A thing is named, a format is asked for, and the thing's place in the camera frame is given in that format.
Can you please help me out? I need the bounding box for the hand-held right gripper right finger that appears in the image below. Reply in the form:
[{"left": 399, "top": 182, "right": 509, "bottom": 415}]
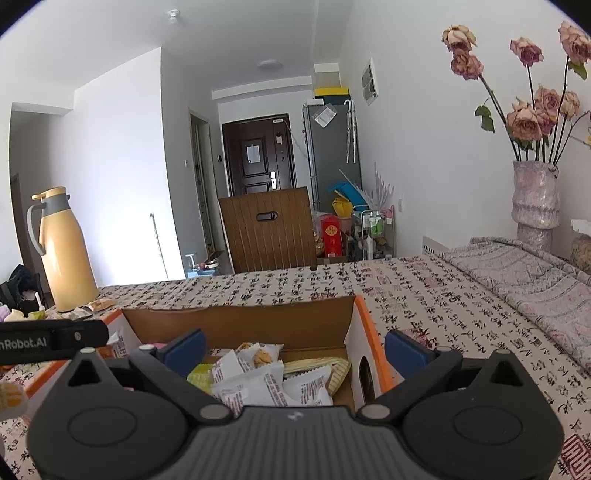
[{"left": 355, "top": 330, "right": 539, "bottom": 423}]

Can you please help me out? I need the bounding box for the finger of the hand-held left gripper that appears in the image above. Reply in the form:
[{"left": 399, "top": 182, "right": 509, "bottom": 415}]
[{"left": 69, "top": 320, "right": 110, "bottom": 360}]

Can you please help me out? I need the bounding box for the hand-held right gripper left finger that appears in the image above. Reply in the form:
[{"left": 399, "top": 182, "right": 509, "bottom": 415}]
[{"left": 55, "top": 329, "right": 235, "bottom": 426}]

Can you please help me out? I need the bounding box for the white red-text snack packet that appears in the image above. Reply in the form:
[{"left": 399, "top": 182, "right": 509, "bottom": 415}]
[
  {"left": 210, "top": 348, "right": 245, "bottom": 384},
  {"left": 281, "top": 364, "right": 333, "bottom": 407},
  {"left": 219, "top": 362, "right": 284, "bottom": 418}
]

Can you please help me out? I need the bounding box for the red cardboard box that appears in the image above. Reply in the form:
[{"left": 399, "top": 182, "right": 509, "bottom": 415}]
[{"left": 23, "top": 187, "right": 402, "bottom": 414}]

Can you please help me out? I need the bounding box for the white cookie picture packet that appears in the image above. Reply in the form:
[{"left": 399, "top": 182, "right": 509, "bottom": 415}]
[{"left": 238, "top": 342, "right": 282, "bottom": 370}]

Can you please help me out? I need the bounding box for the cream speckled blurred object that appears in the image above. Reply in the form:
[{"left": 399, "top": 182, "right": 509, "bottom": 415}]
[{"left": 0, "top": 382, "right": 26, "bottom": 418}]

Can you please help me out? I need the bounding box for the black bag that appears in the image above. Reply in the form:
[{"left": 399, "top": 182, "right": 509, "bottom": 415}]
[{"left": 0, "top": 264, "right": 44, "bottom": 308}]

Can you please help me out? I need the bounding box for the yellow thermos jug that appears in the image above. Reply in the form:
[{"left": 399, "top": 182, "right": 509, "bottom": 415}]
[{"left": 27, "top": 187, "right": 100, "bottom": 312}]

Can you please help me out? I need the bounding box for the mop pole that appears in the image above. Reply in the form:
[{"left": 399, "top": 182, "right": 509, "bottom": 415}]
[{"left": 150, "top": 213, "right": 169, "bottom": 280}]

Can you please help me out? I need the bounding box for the folded grey patterned cloth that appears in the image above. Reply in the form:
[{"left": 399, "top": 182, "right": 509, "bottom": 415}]
[{"left": 443, "top": 236, "right": 591, "bottom": 358}]

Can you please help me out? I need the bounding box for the red gift box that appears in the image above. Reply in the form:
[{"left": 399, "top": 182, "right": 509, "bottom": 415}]
[{"left": 321, "top": 215, "right": 343, "bottom": 258}]

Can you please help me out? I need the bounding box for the white dried pampas grass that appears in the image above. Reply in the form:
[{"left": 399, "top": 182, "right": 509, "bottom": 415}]
[{"left": 362, "top": 164, "right": 395, "bottom": 210}]

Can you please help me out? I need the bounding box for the blue plastic bin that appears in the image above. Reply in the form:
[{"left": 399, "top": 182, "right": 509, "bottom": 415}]
[{"left": 329, "top": 181, "right": 365, "bottom": 206}]

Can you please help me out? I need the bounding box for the pink textured vase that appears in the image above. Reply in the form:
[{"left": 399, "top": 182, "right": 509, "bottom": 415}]
[{"left": 512, "top": 160, "right": 561, "bottom": 252}]

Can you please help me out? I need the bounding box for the dark entrance door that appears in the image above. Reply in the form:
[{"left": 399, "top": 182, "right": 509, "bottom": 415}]
[{"left": 222, "top": 115, "right": 296, "bottom": 197}]

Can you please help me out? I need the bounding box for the grey refrigerator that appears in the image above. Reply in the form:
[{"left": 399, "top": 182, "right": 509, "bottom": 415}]
[{"left": 302, "top": 102, "right": 363, "bottom": 210}]

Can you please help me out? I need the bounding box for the dried rose bouquet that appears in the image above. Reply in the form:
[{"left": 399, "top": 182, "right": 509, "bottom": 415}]
[{"left": 441, "top": 21, "right": 591, "bottom": 164}]

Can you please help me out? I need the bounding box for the plain cardboard carton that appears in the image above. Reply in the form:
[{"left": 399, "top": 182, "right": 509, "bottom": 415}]
[{"left": 314, "top": 63, "right": 342, "bottom": 88}]

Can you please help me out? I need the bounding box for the wire storage cart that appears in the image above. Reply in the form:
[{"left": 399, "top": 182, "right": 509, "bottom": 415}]
[{"left": 351, "top": 210, "right": 398, "bottom": 259}]

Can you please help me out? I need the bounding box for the white wall electrical panel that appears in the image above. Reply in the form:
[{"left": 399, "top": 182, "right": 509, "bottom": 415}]
[{"left": 361, "top": 56, "right": 380, "bottom": 107}]

